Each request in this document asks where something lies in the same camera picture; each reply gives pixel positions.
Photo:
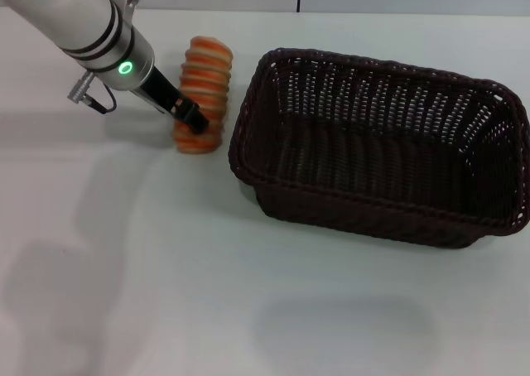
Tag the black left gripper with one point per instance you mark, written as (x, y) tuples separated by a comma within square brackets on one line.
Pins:
[(159, 90)]

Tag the orange striped twisted bread loaf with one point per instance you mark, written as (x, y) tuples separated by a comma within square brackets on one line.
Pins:
[(207, 73)]

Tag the black woven plastic basket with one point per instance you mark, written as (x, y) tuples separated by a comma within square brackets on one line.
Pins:
[(372, 165)]

